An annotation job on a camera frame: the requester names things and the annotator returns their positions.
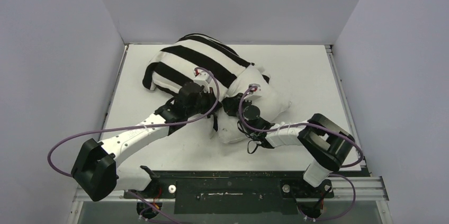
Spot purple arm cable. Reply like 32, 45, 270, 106
46, 75, 221, 185
237, 86, 366, 168

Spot black metal base rail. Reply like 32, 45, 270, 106
75, 169, 389, 223

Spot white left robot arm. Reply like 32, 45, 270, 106
71, 82, 219, 202

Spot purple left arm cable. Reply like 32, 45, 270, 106
46, 75, 221, 185

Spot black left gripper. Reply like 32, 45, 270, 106
186, 87, 223, 118

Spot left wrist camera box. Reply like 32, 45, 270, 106
193, 69, 213, 88

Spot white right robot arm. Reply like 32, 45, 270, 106
222, 94, 355, 196

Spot black white striped pillowcase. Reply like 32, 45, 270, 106
142, 33, 254, 110

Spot white pillow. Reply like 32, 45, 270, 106
208, 65, 293, 145

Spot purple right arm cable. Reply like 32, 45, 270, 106
237, 86, 366, 168

